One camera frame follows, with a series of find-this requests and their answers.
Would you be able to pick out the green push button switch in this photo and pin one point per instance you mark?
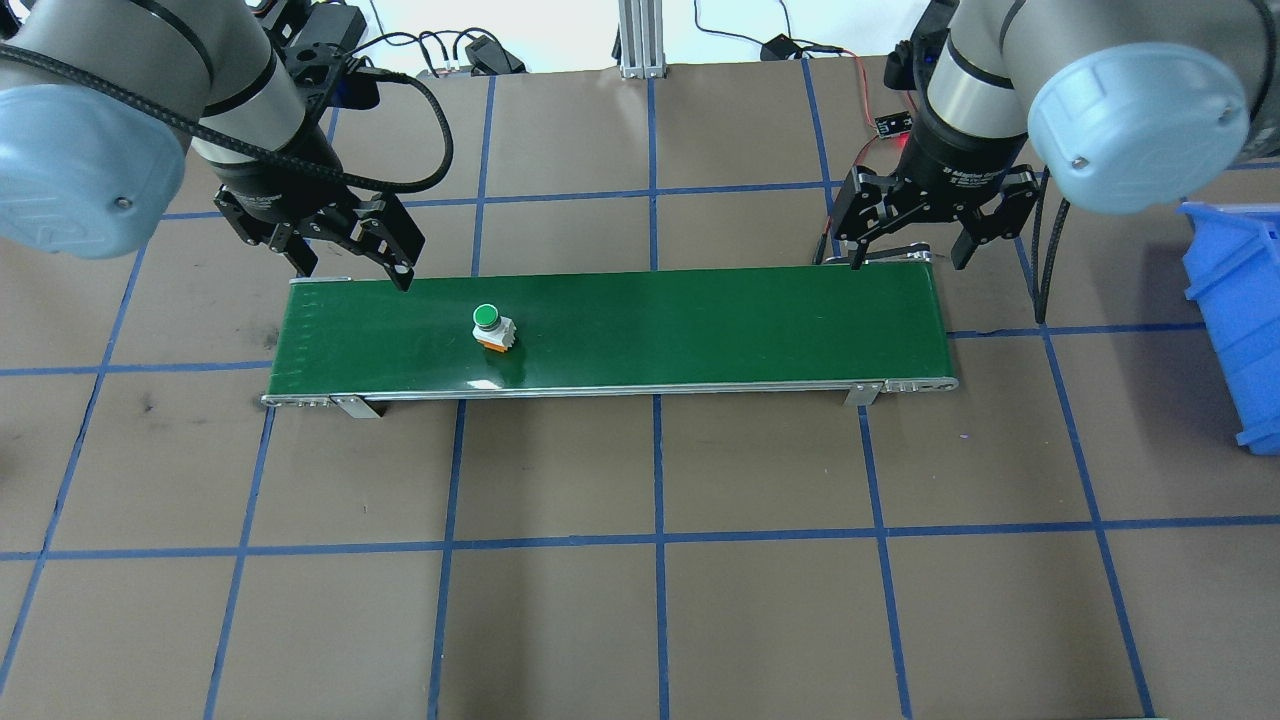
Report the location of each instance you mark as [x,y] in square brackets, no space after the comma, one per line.
[487,318]

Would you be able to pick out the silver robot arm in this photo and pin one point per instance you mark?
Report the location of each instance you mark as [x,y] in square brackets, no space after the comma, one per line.
[1100,50]
[100,60]

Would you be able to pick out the small circuit board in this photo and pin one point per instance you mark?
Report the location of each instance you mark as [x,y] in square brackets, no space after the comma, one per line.
[893,125]

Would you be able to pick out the small black box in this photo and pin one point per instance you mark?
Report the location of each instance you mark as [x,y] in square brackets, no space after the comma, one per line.
[785,47]

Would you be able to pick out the black charger block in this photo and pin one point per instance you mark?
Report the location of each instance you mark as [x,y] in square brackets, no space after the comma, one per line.
[495,55]

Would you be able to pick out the green conveyor belt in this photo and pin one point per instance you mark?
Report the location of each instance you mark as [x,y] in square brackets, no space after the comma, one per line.
[700,330]

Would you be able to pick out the blue open-front storage bin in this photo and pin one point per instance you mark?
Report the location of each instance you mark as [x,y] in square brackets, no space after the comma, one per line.
[1240,320]

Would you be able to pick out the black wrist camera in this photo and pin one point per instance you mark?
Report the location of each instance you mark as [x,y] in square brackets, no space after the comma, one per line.
[910,65]
[320,50]

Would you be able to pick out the aluminium profile post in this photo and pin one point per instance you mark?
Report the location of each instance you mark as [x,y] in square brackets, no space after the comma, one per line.
[640,40]

